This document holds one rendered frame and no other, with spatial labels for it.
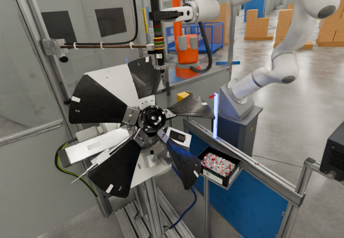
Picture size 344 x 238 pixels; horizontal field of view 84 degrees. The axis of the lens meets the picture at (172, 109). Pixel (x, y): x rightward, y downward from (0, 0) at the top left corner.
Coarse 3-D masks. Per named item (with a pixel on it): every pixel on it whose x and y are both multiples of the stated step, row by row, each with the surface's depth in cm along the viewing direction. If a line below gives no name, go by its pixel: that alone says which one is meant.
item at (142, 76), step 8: (128, 64) 103; (136, 64) 102; (144, 64) 100; (136, 72) 101; (144, 72) 99; (152, 72) 97; (136, 80) 99; (144, 80) 97; (152, 80) 95; (160, 80) 95; (136, 88) 99; (144, 88) 96; (152, 88) 94; (144, 96) 95
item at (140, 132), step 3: (141, 129) 86; (138, 132) 84; (141, 132) 87; (135, 135) 84; (141, 135) 88; (144, 135) 90; (135, 138) 84; (138, 138) 86; (144, 138) 91; (138, 141) 87; (141, 141) 89; (144, 141) 91; (141, 144) 89
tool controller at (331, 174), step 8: (336, 128) 66; (336, 136) 63; (328, 144) 65; (336, 144) 62; (328, 152) 66; (336, 152) 63; (328, 160) 68; (336, 160) 65; (320, 168) 73; (328, 168) 70; (336, 168) 67; (328, 176) 69; (336, 176) 69
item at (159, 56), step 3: (156, 51) 80; (159, 51) 79; (162, 51) 80; (156, 54) 81; (159, 54) 80; (162, 54) 80; (159, 57) 81; (162, 57) 81; (159, 60) 82; (162, 60) 82; (159, 63) 82; (162, 63) 82; (159, 72) 85; (162, 72) 84
